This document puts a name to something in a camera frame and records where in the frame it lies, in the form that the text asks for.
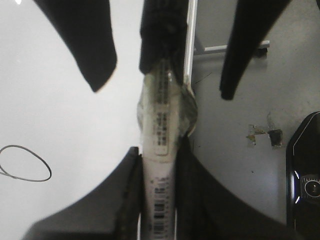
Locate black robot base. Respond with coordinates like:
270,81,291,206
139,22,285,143
286,111,320,240

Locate grey aluminium whiteboard frame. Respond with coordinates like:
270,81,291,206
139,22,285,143
183,0,198,84

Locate white glossy whiteboard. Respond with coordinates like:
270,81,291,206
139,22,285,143
0,0,143,240

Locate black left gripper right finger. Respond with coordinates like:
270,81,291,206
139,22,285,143
175,136,302,240

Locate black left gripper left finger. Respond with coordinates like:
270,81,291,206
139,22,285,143
23,147,143,240

